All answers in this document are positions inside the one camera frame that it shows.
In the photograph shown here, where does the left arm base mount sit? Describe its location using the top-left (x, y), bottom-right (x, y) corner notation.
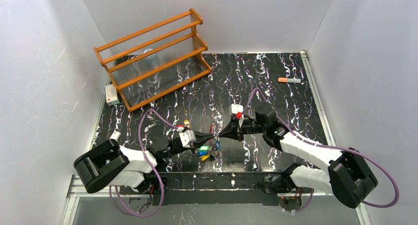
top-left (119, 174), bottom-right (161, 195)

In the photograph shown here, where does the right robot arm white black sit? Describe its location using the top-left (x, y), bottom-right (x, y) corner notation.
top-left (219, 111), bottom-right (378, 208)

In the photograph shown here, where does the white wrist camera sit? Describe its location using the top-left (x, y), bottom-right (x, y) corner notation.
top-left (229, 104), bottom-right (244, 119)
top-left (177, 125), bottom-right (196, 148)

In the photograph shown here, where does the white red small box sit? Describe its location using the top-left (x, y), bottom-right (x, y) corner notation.
top-left (105, 84), bottom-right (120, 106)

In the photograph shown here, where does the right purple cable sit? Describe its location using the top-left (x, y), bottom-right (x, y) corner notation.
top-left (242, 88), bottom-right (400, 213)

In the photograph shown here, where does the yellow tagged key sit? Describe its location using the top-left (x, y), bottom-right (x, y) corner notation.
top-left (183, 119), bottom-right (191, 129)

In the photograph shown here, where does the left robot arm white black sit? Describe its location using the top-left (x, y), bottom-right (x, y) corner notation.
top-left (73, 130), bottom-right (214, 193)

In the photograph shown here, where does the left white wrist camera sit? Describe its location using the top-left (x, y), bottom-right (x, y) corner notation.
top-left (177, 125), bottom-right (196, 148)

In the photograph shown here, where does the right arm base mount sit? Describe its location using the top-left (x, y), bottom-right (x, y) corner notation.
top-left (258, 174), bottom-right (311, 211)

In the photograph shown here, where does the bunch of coloured keys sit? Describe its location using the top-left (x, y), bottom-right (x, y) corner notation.
top-left (198, 121), bottom-right (220, 162)

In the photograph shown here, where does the orange wooden shelf rack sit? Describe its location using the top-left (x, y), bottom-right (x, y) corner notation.
top-left (93, 8), bottom-right (212, 113)

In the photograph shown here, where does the orange white marker pen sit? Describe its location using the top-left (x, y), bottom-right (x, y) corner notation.
top-left (278, 77), bottom-right (302, 83)

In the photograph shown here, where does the aluminium frame rail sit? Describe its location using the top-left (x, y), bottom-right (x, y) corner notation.
top-left (62, 177), bottom-right (371, 225)

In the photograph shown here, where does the small white card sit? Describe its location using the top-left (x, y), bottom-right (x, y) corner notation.
top-left (110, 130), bottom-right (121, 141)

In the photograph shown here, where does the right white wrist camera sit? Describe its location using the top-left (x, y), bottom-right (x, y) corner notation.
top-left (229, 104), bottom-right (244, 119)

